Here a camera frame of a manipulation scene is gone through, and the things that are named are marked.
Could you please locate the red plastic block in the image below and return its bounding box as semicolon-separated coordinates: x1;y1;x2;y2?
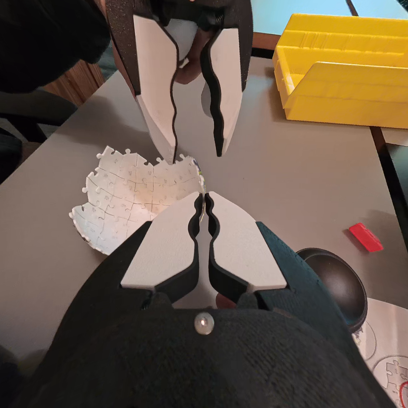
348;222;384;253

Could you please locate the person's left forearm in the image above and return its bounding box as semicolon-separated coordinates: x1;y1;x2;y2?
0;0;111;95

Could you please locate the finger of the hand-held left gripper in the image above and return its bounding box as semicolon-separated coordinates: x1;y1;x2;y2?
133;14;179;164
200;27;245;158

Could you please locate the yellow plastic bin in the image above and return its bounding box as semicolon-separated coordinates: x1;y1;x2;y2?
272;13;408;129

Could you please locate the white instruction sheet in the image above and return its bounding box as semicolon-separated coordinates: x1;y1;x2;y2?
351;298;408;408

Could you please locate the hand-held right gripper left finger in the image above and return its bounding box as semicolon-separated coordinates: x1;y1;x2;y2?
120;191;203;309

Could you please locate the person's left hand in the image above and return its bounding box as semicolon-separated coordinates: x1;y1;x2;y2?
175;30;206;86

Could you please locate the black hemisphere bowl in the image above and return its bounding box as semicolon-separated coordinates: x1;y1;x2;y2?
296;248;368;334

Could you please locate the black office chair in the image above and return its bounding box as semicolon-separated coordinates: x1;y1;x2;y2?
0;91;78;185

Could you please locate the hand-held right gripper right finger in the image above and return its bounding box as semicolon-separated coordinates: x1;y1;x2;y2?
205;191;287;309

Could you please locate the white puzzle ball shell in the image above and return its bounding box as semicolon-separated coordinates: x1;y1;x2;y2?
68;146;205;256

